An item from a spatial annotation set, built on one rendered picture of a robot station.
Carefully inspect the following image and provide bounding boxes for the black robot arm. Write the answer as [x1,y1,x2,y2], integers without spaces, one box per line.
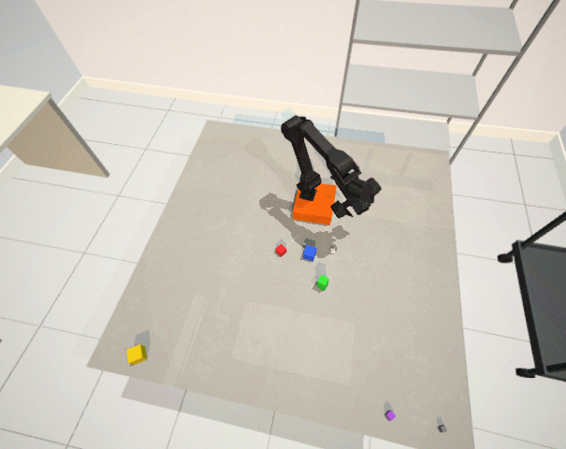
[281,116,373,215]

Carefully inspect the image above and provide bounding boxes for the yellow block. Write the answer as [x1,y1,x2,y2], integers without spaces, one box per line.
[126,344,148,365]

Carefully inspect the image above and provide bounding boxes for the blue block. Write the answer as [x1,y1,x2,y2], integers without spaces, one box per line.
[303,245,317,261]

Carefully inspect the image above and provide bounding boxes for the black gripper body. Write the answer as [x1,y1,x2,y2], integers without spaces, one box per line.
[330,178,381,218]

